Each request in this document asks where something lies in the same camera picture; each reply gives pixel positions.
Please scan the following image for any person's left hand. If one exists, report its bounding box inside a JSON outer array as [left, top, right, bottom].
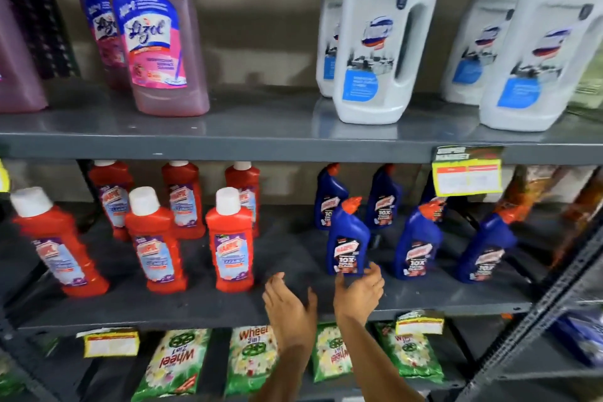
[[263, 272, 319, 355]]

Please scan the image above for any person's right hand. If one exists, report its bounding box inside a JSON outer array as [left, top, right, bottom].
[[333, 262, 386, 326]]

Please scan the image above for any blue toilet cleaner bottle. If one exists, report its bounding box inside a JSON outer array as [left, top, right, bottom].
[[326, 196, 372, 277]]

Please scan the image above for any person's left forearm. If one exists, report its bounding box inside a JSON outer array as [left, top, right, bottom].
[[251, 344, 318, 402]]

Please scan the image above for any person's right forearm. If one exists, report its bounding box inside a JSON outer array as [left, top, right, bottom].
[[336, 314, 426, 402]]

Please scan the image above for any green detergent powder packet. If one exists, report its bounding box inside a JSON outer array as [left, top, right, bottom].
[[131, 328, 212, 402], [374, 322, 445, 384], [224, 325, 280, 396], [310, 322, 353, 383]]

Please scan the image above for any grey metal shelf board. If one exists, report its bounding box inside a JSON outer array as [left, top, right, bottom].
[[85, 369, 472, 402], [0, 201, 557, 331], [0, 80, 603, 166]]

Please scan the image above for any row of blue bottles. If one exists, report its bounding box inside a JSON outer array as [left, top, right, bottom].
[[314, 162, 518, 284]]

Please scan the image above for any group of red cleaner bottles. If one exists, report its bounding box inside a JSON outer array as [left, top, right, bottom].
[[9, 160, 261, 299]]

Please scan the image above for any perforated grey rack upright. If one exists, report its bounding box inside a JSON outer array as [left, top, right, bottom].
[[456, 223, 603, 402]]

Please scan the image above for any orange cleaner bottle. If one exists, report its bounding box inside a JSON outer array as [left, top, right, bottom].
[[550, 170, 603, 270], [494, 165, 568, 224]]

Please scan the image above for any large white cleaner jug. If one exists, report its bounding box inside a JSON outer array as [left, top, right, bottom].
[[332, 0, 443, 126], [441, 0, 529, 106], [479, 0, 603, 133], [315, 0, 350, 99]]

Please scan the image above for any blue product packet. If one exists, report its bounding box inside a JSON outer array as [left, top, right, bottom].
[[550, 311, 603, 368]]

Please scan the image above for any large pink floor cleaner bottle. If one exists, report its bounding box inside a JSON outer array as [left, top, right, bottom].
[[0, 0, 49, 114], [65, 0, 132, 90], [93, 0, 211, 118]]

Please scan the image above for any pale green bottle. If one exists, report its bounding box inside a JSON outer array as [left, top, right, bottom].
[[567, 51, 603, 111]]

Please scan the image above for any perforated dark rack upright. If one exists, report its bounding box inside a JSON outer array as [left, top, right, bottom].
[[0, 0, 80, 80]]

